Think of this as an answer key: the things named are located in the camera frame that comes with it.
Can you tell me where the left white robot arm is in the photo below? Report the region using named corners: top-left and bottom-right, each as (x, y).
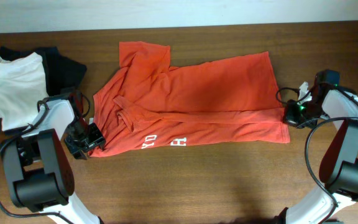
top-left (0, 90), bottom-right (106, 223)

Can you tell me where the orange t-shirt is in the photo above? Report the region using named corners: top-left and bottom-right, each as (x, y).
top-left (90, 42), bottom-right (290, 157)

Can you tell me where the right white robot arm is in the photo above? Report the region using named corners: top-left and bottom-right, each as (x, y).
top-left (273, 82), bottom-right (358, 223)

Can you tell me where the black folded garment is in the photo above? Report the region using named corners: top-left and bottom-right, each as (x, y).
top-left (0, 46), bottom-right (87, 134)

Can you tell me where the white folded t-shirt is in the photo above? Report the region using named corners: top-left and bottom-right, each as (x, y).
top-left (0, 52), bottom-right (48, 131)

